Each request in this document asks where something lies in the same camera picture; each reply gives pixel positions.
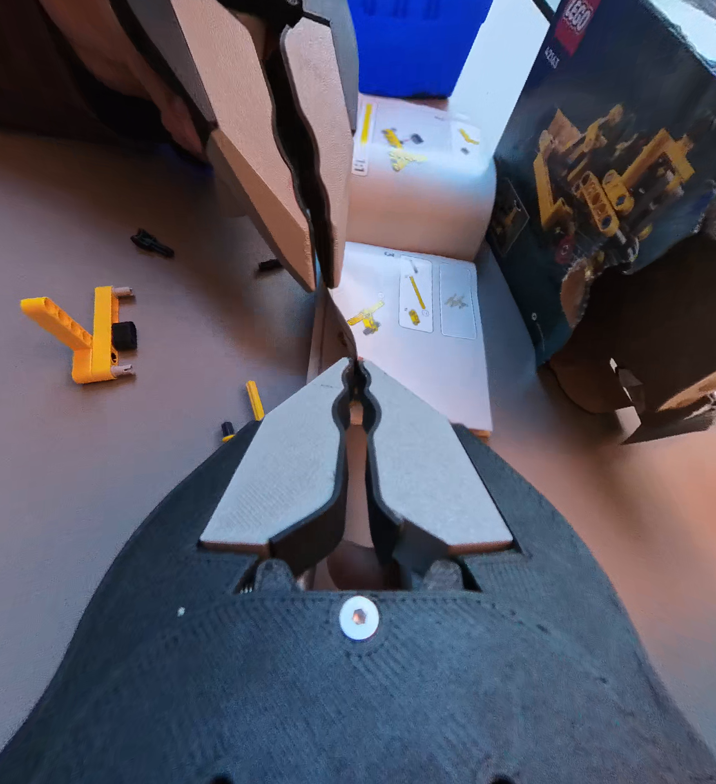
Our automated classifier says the yellow lego beam assembly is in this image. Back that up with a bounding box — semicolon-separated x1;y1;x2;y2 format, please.
20;285;139;385

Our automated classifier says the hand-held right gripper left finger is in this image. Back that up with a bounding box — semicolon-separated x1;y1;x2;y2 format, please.
199;357;354;577

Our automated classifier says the white instruction booklet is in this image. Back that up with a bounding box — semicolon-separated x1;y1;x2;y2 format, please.
306;92;497;439

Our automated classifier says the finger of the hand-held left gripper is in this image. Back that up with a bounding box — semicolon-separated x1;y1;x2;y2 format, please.
126;0;329;294
279;0;360;290

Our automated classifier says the person's left hand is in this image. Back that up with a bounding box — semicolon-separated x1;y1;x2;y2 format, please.
39;0;213;159

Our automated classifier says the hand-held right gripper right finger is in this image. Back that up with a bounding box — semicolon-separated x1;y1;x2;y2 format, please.
355;358;515;578

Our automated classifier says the dark lego set box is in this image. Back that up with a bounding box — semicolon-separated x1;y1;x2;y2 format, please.
485;0;716;445

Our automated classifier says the blue plastic bin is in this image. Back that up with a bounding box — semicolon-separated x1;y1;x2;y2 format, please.
346;0;495;100

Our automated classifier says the long black lego pin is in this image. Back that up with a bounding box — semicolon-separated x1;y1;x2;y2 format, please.
130;228;175;258

